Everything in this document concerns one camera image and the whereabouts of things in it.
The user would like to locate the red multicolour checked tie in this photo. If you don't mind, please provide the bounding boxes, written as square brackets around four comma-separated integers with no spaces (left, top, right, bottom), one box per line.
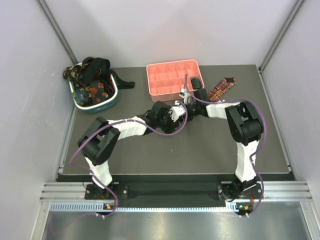
[208,77,236,102]

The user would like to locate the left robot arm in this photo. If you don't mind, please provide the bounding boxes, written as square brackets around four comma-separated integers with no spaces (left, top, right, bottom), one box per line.
[78,101,188,199]

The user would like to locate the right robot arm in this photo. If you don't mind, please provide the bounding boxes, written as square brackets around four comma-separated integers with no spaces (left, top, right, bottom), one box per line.
[180,88,264,200]

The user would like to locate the rolled dark leaf-pattern tie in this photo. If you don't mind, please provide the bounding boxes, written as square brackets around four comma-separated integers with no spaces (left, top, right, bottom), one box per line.
[190,78,202,90]

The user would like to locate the pink compartment tray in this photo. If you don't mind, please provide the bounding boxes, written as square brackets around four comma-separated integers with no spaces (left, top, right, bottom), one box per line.
[146,59,205,102]

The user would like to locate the teal perforated plastic basket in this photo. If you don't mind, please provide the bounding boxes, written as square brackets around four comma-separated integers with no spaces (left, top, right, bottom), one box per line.
[67,62,119,114]

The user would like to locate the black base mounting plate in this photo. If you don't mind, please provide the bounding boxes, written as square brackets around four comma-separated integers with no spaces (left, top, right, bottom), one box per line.
[84,174,262,208]

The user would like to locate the black tie with orange flowers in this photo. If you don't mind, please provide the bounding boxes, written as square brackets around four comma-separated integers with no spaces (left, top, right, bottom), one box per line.
[85,80,111,106]

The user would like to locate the blue tie with yellow flowers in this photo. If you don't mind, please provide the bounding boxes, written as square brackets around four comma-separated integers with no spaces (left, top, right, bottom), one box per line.
[72,88,91,107]

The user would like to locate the plain black tie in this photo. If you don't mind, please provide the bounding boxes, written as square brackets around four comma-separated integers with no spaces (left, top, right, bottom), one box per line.
[78,57,135,90]

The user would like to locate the dark tie with beige flowers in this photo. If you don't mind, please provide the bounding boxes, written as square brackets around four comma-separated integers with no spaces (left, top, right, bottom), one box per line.
[63,65,85,84]

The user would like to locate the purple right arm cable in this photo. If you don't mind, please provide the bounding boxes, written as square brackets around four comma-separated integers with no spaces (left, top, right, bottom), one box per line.
[184,73,268,218]

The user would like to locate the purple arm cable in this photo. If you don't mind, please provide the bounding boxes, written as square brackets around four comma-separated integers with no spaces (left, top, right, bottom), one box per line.
[69,103,189,220]
[184,73,268,218]

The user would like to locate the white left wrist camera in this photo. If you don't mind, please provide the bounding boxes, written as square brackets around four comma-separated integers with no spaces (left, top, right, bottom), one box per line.
[169,100,187,123]

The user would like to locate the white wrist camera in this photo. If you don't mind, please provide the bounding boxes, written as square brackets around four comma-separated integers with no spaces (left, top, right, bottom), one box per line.
[179,88,192,105]
[169,100,187,123]

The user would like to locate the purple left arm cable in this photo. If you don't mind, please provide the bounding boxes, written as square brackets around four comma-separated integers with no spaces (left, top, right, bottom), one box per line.
[69,103,189,220]

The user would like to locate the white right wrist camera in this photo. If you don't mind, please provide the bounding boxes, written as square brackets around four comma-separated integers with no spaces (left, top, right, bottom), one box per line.
[179,88,192,105]

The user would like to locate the aluminium frame rail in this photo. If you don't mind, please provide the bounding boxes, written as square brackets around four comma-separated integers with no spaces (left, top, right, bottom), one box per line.
[40,181,313,213]

